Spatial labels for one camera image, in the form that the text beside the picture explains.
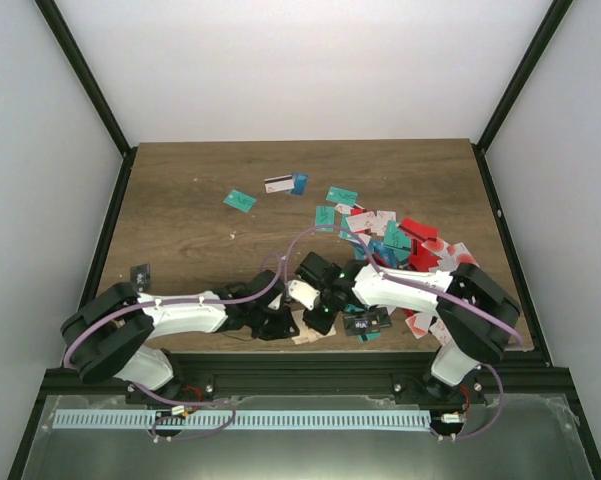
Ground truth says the beige leather card holder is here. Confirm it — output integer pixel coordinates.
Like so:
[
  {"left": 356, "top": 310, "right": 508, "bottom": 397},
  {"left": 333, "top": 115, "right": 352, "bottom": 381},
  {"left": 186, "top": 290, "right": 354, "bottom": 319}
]
[{"left": 291, "top": 310, "right": 336, "bottom": 345}]

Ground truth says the black card front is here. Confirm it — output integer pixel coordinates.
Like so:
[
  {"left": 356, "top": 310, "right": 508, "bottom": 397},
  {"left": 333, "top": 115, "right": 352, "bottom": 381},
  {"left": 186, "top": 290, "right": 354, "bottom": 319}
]
[{"left": 130, "top": 264, "right": 151, "bottom": 293}]

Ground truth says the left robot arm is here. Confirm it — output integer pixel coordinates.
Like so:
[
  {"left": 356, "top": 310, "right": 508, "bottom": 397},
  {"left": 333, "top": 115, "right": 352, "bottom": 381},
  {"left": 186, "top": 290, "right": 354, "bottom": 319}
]
[{"left": 61, "top": 270, "right": 299, "bottom": 404}]

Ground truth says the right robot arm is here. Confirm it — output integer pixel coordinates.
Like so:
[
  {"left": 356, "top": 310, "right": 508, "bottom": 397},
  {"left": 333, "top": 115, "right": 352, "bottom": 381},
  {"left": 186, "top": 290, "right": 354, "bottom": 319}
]
[{"left": 287, "top": 252, "right": 521, "bottom": 403}]

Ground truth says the black card right pile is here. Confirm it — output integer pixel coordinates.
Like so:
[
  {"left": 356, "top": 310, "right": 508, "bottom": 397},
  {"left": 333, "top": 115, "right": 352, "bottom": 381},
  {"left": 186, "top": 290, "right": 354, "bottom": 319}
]
[{"left": 343, "top": 308, "right": 392, "bottom": 336}]

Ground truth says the teal card upright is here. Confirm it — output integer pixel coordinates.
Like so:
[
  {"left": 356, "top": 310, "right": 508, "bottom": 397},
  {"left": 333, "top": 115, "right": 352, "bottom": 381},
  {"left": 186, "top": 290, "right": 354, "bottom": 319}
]
[{"left": 314, "top": 205, "right": 336, "bottom": 232}]

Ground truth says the teal VIP card top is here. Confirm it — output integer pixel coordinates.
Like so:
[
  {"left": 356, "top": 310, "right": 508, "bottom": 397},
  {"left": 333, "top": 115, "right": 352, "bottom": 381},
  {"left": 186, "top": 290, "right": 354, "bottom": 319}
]
[{"left": 326, "top": 186, "right": 358, "bottom": 206}]

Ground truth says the blue card top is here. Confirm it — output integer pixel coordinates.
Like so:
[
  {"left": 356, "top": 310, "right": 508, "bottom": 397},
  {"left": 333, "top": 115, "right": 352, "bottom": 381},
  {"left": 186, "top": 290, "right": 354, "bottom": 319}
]
[{"left": 289, "top": 172, "right": 309, "bottom": 196}]

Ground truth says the white card magnetic stripe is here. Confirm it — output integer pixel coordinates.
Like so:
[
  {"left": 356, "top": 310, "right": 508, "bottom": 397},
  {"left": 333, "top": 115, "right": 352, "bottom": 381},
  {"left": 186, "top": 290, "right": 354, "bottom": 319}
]
[{"left": 264, "top": 175, "right": 295, "bottom": 194}]

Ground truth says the teal card far left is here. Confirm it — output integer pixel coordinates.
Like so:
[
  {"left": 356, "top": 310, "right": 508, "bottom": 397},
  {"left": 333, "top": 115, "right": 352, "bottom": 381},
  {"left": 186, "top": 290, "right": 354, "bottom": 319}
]
[{"left": 223, "top": 190, "right": 256, "bottom": 213}]

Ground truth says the white red patterned card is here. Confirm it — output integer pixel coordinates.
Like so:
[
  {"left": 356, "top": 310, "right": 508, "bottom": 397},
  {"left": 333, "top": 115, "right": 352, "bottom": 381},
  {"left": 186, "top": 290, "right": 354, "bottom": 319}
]
[{"left": 425, "top": 238, "right": 478, "bottom": 272}]

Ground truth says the light blue slotted strip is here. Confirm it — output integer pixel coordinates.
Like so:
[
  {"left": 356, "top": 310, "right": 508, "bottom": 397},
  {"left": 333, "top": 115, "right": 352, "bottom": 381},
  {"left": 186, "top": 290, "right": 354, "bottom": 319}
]
[{"left": 52, "top": 409, "right": 431, "bottom": 432}]

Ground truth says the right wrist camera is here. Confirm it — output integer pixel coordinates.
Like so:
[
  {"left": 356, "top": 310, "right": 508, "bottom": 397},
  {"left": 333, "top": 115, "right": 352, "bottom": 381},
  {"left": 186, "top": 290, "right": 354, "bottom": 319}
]
[{"left": 286, "top": 279, "right": 320, "bottom": 311}]

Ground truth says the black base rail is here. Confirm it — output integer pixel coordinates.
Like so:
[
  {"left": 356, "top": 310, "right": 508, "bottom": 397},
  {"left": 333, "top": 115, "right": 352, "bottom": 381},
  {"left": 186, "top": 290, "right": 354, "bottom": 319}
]
[{"left": 124, "top": 352, "right": 486, "bottom": 406}]

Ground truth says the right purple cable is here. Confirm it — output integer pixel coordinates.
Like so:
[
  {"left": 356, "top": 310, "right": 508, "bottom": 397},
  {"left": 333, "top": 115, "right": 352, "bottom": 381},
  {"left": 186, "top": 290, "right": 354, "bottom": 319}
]
[{"left": 285, "top": 225, "right": 525, "bottom": 443}]

